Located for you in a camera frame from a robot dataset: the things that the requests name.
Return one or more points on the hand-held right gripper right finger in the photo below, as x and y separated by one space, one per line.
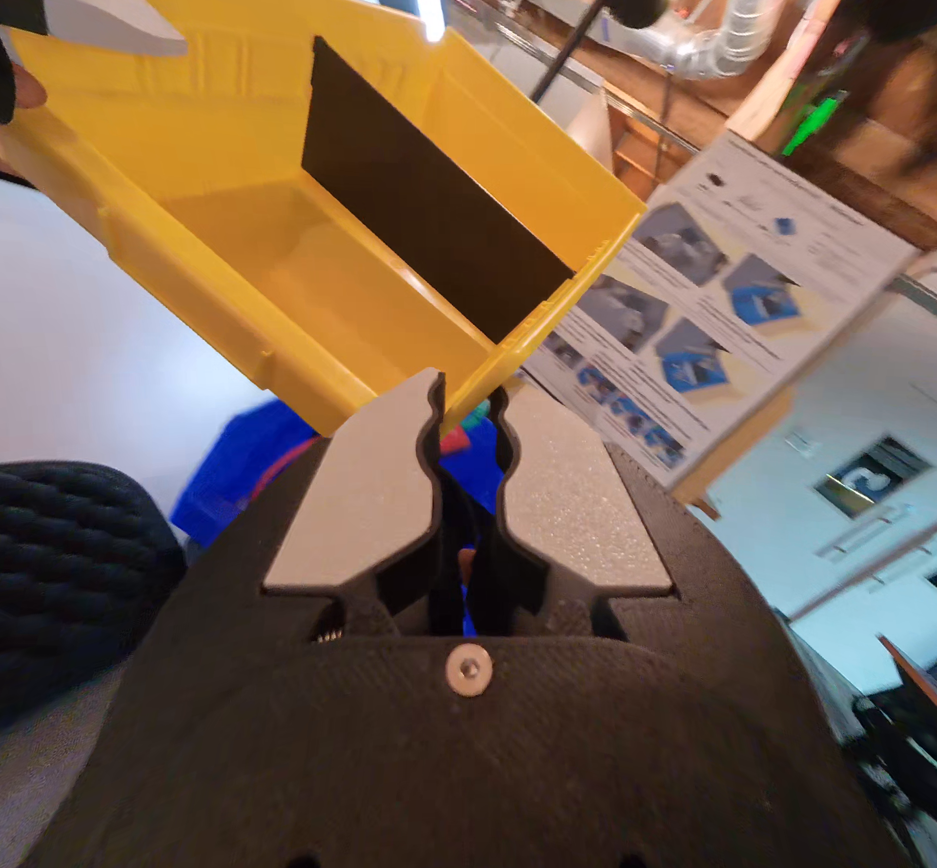
578 509

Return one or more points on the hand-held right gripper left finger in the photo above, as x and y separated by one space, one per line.
351 502

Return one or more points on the yellow plastic bin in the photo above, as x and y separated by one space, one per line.
234 151

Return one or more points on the person's left hand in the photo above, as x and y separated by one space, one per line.
26 91

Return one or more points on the blue plastic bin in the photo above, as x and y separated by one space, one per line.
234 473

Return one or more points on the instruction poster board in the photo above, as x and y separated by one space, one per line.
732 282

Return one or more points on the black mesh chair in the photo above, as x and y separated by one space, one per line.
73 560

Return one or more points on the black bin divider panel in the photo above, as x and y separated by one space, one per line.
424 202

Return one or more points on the green exit sign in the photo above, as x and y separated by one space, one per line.
812 125

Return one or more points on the white wall switch plate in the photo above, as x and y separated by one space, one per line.
803 443

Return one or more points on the black phone wall sign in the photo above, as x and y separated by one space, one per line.
871 476

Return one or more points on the silver ventilation duct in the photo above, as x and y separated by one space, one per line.
754 4

